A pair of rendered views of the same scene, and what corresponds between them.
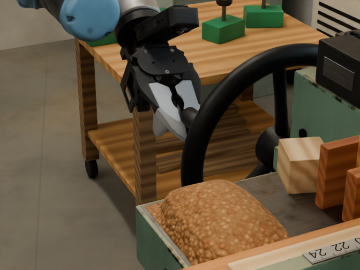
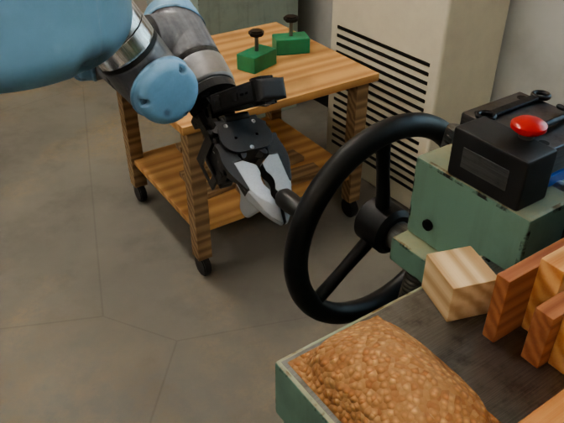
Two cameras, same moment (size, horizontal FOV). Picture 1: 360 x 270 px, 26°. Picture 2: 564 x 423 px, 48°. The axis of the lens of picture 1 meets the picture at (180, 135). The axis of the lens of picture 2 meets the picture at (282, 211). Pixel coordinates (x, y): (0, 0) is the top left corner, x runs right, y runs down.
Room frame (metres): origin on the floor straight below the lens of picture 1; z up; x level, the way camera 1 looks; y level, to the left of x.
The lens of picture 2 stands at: (0.29, 0.09, 1.27)
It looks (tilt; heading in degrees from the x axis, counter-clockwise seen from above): 35 degrees down; 351
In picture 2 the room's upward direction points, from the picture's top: straight up
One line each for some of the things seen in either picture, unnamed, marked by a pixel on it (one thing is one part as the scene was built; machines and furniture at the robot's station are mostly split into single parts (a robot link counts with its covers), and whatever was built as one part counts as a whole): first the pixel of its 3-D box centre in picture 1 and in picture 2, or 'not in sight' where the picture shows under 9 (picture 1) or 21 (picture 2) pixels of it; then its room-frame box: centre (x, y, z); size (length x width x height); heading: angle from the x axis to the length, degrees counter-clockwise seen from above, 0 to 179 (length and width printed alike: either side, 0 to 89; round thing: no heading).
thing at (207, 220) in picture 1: (224, 215); (398, 379); (0.57, -0.04, 0.92); 0.14 x 0.09 x 0.04; 25
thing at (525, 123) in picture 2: not in sight; (529, 125); (0.73, -0.19, 1.02); 0.03 x 0.03 x 0.01
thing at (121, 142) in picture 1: (201, 100); (239, 126); (2.14, -0.06, 0.32); 0.66 x 0.57 x 0.64; 114
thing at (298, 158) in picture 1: (304, 164); (458, 283); (0.66, -0.12, 0.92); 0.05 x 0.04 x 0.04; 7
